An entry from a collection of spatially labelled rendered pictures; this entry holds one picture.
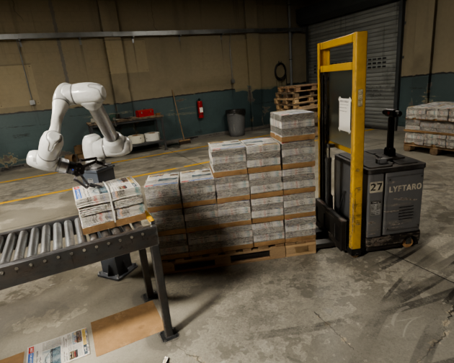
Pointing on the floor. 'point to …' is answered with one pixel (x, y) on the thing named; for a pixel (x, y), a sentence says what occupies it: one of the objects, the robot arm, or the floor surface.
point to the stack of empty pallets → (308, 91)
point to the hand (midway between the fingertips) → (102, 176)
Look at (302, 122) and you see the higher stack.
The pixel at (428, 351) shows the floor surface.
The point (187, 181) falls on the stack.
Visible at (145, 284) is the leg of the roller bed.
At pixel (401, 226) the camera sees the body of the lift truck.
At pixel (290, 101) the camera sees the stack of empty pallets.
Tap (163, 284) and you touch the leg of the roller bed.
